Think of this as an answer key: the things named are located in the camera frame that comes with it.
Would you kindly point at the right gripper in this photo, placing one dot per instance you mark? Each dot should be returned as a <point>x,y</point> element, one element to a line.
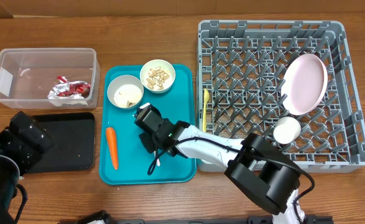
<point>149,146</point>

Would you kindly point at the white plastic fork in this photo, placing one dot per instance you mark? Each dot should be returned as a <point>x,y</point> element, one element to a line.
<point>157,161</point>

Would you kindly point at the white bowl with peanuts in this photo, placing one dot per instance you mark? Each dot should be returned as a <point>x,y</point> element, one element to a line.
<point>157,75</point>

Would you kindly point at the yellow plastic spoon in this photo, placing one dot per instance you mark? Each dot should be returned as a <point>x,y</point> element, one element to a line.
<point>206,98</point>

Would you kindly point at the red silver foil wrapper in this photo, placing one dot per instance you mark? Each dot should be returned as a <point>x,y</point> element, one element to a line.
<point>66,88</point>

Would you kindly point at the white cup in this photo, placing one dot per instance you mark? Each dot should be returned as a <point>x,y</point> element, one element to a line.
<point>286,130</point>

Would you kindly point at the white round plate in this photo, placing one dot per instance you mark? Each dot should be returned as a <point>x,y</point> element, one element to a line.
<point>305,84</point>

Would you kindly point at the white napkin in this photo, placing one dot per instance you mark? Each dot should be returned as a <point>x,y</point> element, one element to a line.
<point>74,99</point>

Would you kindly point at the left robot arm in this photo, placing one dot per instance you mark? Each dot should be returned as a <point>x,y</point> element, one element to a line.
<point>22,145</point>

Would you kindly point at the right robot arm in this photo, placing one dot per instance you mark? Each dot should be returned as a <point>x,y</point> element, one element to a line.
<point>259,170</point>

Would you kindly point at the grey dishwasher rack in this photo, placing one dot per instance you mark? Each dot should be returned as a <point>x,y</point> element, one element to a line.
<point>242,65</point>

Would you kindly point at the teal serving tray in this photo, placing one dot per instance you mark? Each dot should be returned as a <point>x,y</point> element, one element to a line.
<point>177,104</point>

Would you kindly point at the orange carrot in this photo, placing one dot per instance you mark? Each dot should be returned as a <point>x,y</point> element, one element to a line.
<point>112,145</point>

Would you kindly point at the grey bowl with rice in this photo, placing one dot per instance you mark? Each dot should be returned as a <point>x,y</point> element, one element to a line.
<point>125,92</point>

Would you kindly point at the black tray bin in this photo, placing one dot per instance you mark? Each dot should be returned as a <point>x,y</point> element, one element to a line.
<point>74,137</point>

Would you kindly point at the clear plastic bin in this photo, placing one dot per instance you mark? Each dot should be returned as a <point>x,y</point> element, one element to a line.
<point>27,75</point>

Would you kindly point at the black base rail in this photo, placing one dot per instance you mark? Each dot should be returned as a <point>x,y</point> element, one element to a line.
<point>103,217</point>

